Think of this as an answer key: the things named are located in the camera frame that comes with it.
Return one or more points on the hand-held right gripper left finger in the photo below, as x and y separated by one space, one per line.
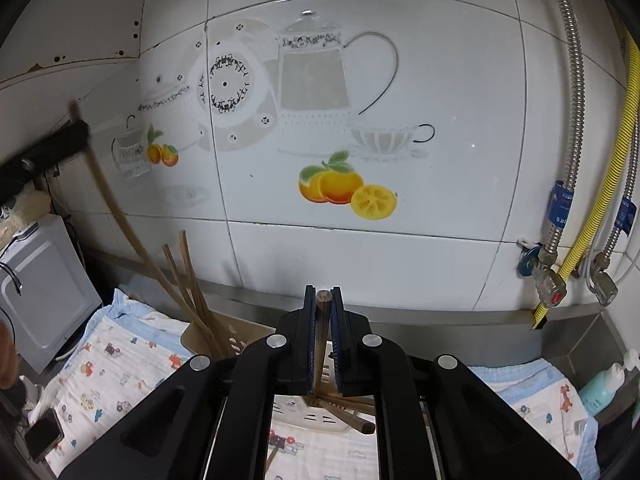
311 340

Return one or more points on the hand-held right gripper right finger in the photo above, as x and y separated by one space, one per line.
336 340

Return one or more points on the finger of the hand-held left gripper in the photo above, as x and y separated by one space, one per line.
55 152

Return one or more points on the wooden chopstick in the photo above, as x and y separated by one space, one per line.
135 245
182 285
352 419
322 310
350 401
197 285

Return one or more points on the beige plastic utensil holder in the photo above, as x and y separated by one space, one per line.
240 330

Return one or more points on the white microwave oven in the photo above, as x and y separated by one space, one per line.
45 295

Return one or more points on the printed white blue cloth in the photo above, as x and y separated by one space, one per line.
115 370

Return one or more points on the metal water valve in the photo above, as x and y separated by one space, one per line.
604 280
550 280

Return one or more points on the teal pump bottle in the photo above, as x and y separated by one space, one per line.
602 385

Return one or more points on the black smartphone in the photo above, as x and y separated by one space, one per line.
44 435

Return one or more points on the tableware fruit wall decal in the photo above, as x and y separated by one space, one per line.
280 120

